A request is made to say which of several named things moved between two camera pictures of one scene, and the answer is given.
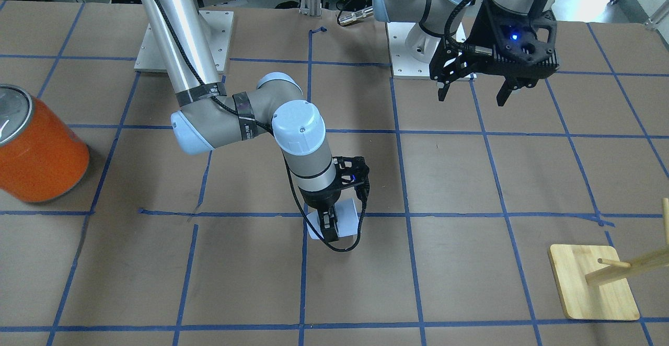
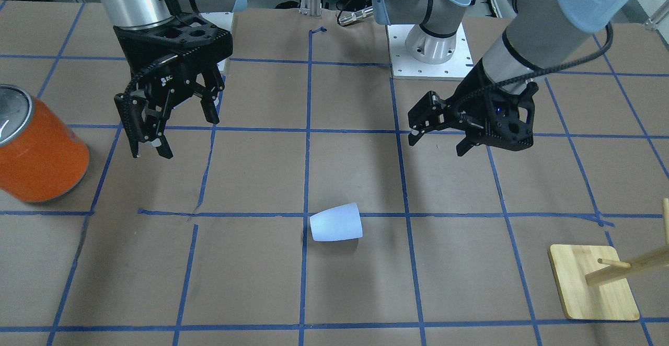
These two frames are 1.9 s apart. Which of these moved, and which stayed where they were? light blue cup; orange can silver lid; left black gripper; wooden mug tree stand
Moved: left black gripper
Stayed: light blue cup; wooden mug tree stand; orange can silver lid
